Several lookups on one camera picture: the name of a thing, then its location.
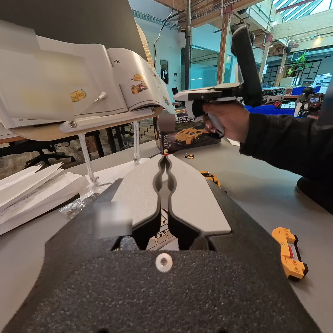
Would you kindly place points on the orange arch lego piece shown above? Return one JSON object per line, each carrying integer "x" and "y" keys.
{"x": 281, "y": 250}

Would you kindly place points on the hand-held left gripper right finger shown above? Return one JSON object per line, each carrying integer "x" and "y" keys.
{"x": 200, "y": 205}

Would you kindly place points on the sticker sheet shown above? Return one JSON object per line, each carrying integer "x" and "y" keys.
{"x": 161, "y": 237}

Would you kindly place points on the small lego parts cluster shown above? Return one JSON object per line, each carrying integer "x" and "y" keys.
{"x": 189, "y": 155}

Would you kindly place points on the lego instruction booklet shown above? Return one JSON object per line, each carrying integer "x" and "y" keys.
{"x": 119, "y": 78}

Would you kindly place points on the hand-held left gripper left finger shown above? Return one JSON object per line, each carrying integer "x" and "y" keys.
{"x": 138, "y": 195}

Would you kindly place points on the black office chair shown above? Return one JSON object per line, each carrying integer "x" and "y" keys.
{"x": 49, "y": 151}

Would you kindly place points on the yellow lego car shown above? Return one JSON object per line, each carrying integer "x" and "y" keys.
{"x": 210, "y": 178}

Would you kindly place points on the lego set box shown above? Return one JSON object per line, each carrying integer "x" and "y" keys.
{"x": 190, "y": 135}

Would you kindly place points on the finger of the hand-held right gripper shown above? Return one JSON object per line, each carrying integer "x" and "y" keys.
{"x": 208, "y": 91}

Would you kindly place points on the white paper bags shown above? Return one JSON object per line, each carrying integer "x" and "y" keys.
{"x": 31, "y": 195}

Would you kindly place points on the orange red grey lego assembly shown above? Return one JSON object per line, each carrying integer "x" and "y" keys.
{"x": 291, "y": 257}

